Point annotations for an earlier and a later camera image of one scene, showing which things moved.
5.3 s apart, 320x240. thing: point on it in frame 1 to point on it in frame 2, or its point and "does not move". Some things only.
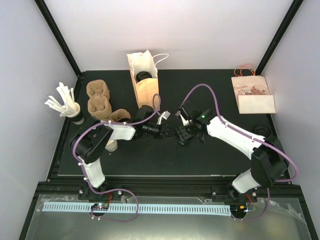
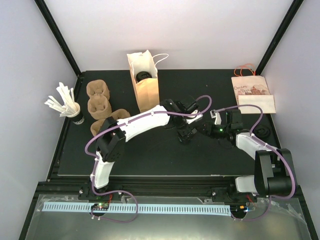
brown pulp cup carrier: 118,114 does not move
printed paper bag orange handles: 252,91 does not move
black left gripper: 163,131 to 192,130
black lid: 142,75 does not move
